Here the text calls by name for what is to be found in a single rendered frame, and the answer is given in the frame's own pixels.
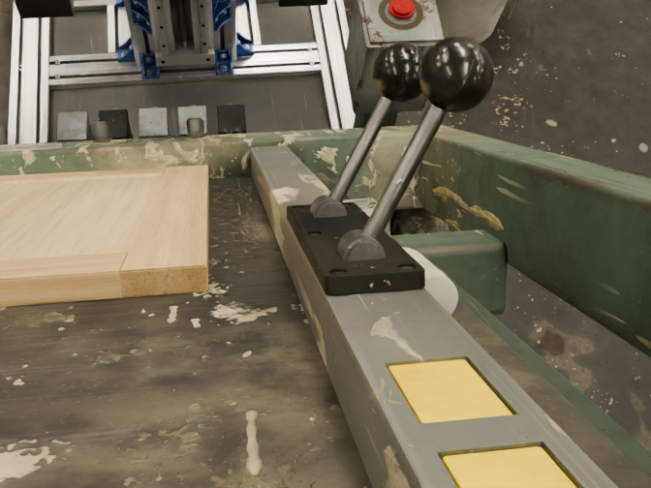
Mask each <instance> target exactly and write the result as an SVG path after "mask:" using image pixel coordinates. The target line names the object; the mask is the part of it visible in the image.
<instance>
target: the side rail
mask: <svg viewBox="0 0 651 488"><path fill-rule="evenodd" d="M422 206H423V208H424V209H426V210H427V211H429V212H430V213H432V214H433V215H435V216H436V217H438V218H439V219H441V220H442V221H444V222H445V223H447V224H449V225H450V226H452V227H453V228H455V229H457V230H458V231H462V230H477V229H483V230H485V231H487V232H488V233H490V234H492V235H493V236H495V237H497V238H498V239H500V240H502V241H503V242H504V243H505V245H506V247H507V263H508V264H509V265H511V266H512V267H514V268H515V269H517V270H518V271H520V272H521V273H523V274H524V275H526V276H527V277H529V278H530V279H532V280H533V281H535V282H536V283H538V284H540V285H541V286H543V287H544V288H546V289H547V290H549V291H551V292H552V293H554V294H555V295H557V296H558V297H560V298H561V299H563V300H564V301H566V302H567V303H569V304H570V305H572V306H573V307H575V308H576V309H577V310H578V311H580V312H581V313H583V314H585V315H586V316H588V317H589V318H591V319H592V320H594V321H596V322H597V323H599V324H600V325H602V326H603V327H605V328H606V329H608V330H609V331H611V332H612V333H614V334H615V335H617V336H618V337H620V338H621V339H623V340H624V341H626V342H628V343H629V344H631V345H632V346H634V347H635V348H637V349H638V350H640V351H642V352H643V353H645V354H646V355H648V356H649V357H651V177H647V176H643V175H639V174H635V173H631V172H627V171H624V170H620V169H616V168H609V167H605V166H601V165H597V164H593V163H589V162H585V161H581V160H578V159H574V158H570V157H566V156H562V155H558V154H554V153H550V152H546V151H542V150H539V149H535V148H531V147H527V146H523V145H519V144H515V143H511V142H507V141H503V140H500V139H496V138H492V137H485V136H481V135H477V134H474V133H470V132H466V131H462V130H454V131H437V133H436V135H435V137H434V138H433V140H432V141H431V143H430V145H429V147H428V149H427V151H426V153H425V155H424V156H423V158H422Z"/></svg>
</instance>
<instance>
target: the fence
mask: <svg viewBox="0 0 651 488"><path fill-rule="evenodd" d="M250 152H251V169H252V177H253V179H254V182H255V185H256V187H257V190H258V192H259V195H260V197H261V200H262V203H263V207H264V209H265V212H266V215H267V217H268V220H269V222H270V224H271V226H272V229H273V232H274V234H275V237H276V239H277V242H278V245H279V247H280V250H281V252H282V255H283V258H284V260H285V263H286V265H287V267H288V269H289V272H290V275H291V277H292V280H293V282H294V287H295V289H296V292H297V294H298V297H299V299H300V302H301V305H302V307H303V310H304V312H305V315H306V318H307V319H308V322H309V324H310V327H311V329H312V332H313V335H314V337H315V340H316V342H317V345H318V348H319V350H320V353H321V355H322V358H323V361H324V363H325V366H326V369H327V371H328V374H329V377H330V379H331V382H332V384H333V387H334V390H335V392H336V395H337V397H338V400H339V402H340V405H341V408H342V410H343V413H344V414H345V417H346V420H347V422H348V425H349V427H350V430H351V433H352V435H353V438H354V440H355V443H356V447H357V450H358V452H359V455H360V457H361V460H362V463H363V465H364V468H365V469H366V472H367V474H368V477H369V480H370V482H371V485H372V487H373V488H458V487H457V486H456V484H455V482H454V481H453V479H452V477H451V475H450V473H449V471H448V470H447V468H446V466H445V465H444V463H443V461H442V459H443V457H445V456H451V455H460V454H469V453H479V452H488V451H497V450H507V449H516V448H525V447H535V446H538V447H541V448H542V449H543V450H544V451H545V452H546V453H547V454H548V456H549V457H550V458H551V459H552V460H553V461H554V462H555V464H556V465H557V466H558V467H559V468H560V469H561V470H562V472H563V473H564V474H565V475H566V476H567V477H568V478H569V480H570V481H571V482H572V483H573V484H574V485H575V487H576V488H618V487H617V486H616V484H615V483H614V482H613V481H612V480H611V479H610V478H609V477H608V476H607V475H606V474H605V473H604V472H603V471H602V470H601V469H600V468H599V467H598V466H597V465H596V464H595V463H594V462H593V461H592V460H591V459H590V458H589V457H588V456H587V455H586V454H585V453H584V452H583V450H582V449H581V448H580V447H579V446H578V445H577V444H576V443H575V442H574V441H573V440H572V439H571V438H570V437H569V436H568V435H567V434H566V433H565V432H564V431H563V430H562V429H561V428H560V427H559V426H558V425H557V424H556V423H555V422H554V421H553V420H552V419H551V418H550V416H549V415H548V414H547V413H546V412H545V411H544V410H543V409H542V408H541V407H540V406H539V405H538V404H537V403H536V402H535V401H534V400H533V399H532V398H531V397H530V396H529V395H528V394H527V393H526V392H525V391H524V390H523V389H522V388H521V387H520V386H519V385H518V384H517V382H516V381H515V380H514V379H513V378H512V377H511V376H510V375H509V374H508V373H507V372H506V371H505V370H504V369H503V368H502V367H501V366H500V365H499V364H498V363H497V362H496V361H495V360H494V359H493V358H492V357H491V356H490V355H489V354H488V353H487V352H486V351H485V350H484V349H483V347H482V346H481V345H480V344H479V343H478V342H477V341H476V340H475V339H474V338H473V337H472V336H471V335H470V334H469V333H468V332H467V331H466V330H465V329H464V328H463V327H462V326H461V325H460V324H459V323H458V322H457V321H456V320H455V319H454V318H453V317H452V316H451V315H450V313H449V312H448V311H447V310H446V309H445V308H444V307H443V306H442V305H441V304H440V303H439V302H438V301H437V300H436V299H435V298H434V297H433V296H432V295H431V294H430V293H429V292H428V291H427V290H426V289H425V288H423V289H416V290H391V291H378V292H366V293H353V294H339V295H327V294H325V292H324V290H323V288H322V286H321V284H320V282H319V280H318V278H317V276H316V274H315V272H314V270H313V268H312V266H311V264H310V262H309V260H308V258H307V257H306V255H305V254H304V252H303V250H302V248H301V246H300V244H299V242H298V240H297V238H296V236H295V233H294V231H293V229H292V227H291V225H290V223H289V221H288V219H287V206H291V205H306V204H312V202H313V201H314V199H315V198H317V197H319V196H322V195H329V194H330V193H331V191H330V190H329V189H328V188H327V187H326V186H325V185H324V184H323V183H322V182H321V181H320V180H319V178H318V177H317V176H316V175H315V174H314V173H313V172H312V171H311V170H310V169H309V168H308V167H307V166H306V165H305V164H304V163H303V162H301V161H300V159H299V158H298V157H297V156H296V155H295V154H294V153H293V152H292V151H291V150H290V149H289V148H288V147H287V146H286V145H283V146H265V147H251V148H250ZM460 359H464V360H466V361H467V362H468V363H469V365H470V366H471V367H472V368H473V369H474V370H475V371H476V373H477V374H478V375H479V376H480V377H481V378H482V380H483V381H484V382H485V383H486V384H487V385H488V386H489V388H490V389H491V390H492V391H493V392H494V393H495V394H496V396H497V397H498V398H499V399H500V400H501V401H502V402H503V404H504V405H505V406H506V407H507V408H508V409H509V411H510V412H511V413H512V414H510V415H500V416H490V417H481V418H470V419H460V420H451V421H441V422H431V423H421V424H420V423H419V421H418V419H417V417H416V416H415V414H414V412H413V411H412V409H411V407H410V406H409V404H408V402H407V400H406V399H405V397H404V395H403V394H402V392H401V390H400V389H399V387H398V385H397V383H396V382H395V380H394V378H393V377H392V375H391V373H390V372H389V370H388V367H389V366H394V365H405V364H417V363H427V362H439V361H450V360H460Z"/></svg>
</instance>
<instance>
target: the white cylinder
mask: <svg viewBox="0 0 651 488"><path fill-rule="evenodd" d="M403 249H404V250H405V251H406V252H407V253H408V254H409V255H410V256H412V257H413V258H414V259H415V260H416V261H417V262H418V263H419V264H420V265H421V266H422V267H423V268H424V269H425V287H424V288H425V289H426V290H427V291H428V292H429V293H430V294H431V295H432V296H433V297H434V298H435V299H436V300H437V301H438V302H439V303H440V304H441V305H442V306H443V307H444V308H445V309H446V310H447V311H448V312H449V313H450V314H452V313H453V312H454V310H455V308H456V305H457V301H458V293H457V289H456V286H455V285H454V283H453V282H452V281H451V280H450V279H449V278H448V277H447V276H446V275H445V274H444V273H442V272H441V271H440V270H439V269H438V268H437V267H436V266H435V265H433V264H432V263H431V262H430V261H429V260H428V259H426V258H425V257H424V256H423V255H422V254H421V253H419V252H418V251H416V250H413V249H410V248H403Z"/></svg>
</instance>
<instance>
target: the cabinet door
mask: <svg viewBox="0 0 651 488"><path fill-rule="evenodd" d="M208 204H209V175H208V165H206V166H188V167H169V168H134V169H116V170H97V171H79V172H60V173H42V174H23V175H5V176H0V307H10V306H23V305H36V304H49V303H62V302H76V301H89V300H102V299H115V298H128V297H142V296H155V295H168V294H181V293H194V292H206V291H207V290H208Z"/></svg>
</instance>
